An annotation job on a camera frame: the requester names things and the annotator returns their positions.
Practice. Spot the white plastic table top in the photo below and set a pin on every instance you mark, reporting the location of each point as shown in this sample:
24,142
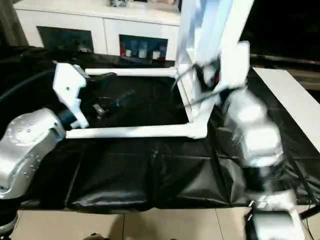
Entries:
200,37

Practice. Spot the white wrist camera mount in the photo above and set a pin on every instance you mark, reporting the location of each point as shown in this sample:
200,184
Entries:
235,67
67,85

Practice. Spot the black folding stand leg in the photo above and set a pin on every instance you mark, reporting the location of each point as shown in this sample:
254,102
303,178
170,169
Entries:
310,213

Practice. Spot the black work mat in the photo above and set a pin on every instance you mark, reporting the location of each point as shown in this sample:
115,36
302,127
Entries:
150,170

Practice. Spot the small shiny metal ornament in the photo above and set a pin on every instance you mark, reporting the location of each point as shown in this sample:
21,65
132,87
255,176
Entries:
117,2

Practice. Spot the grey curtain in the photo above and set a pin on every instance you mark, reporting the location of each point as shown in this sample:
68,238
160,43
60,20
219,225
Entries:
12,27

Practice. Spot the flat white board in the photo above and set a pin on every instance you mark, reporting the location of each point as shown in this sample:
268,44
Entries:
292,100

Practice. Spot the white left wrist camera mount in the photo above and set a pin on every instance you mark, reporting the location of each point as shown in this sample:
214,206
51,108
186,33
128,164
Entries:
67,85

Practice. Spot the white cabinet with openings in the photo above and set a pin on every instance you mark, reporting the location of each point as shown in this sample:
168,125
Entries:
100,20

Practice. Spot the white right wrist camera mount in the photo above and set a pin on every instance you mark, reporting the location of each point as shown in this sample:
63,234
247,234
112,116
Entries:
235,67

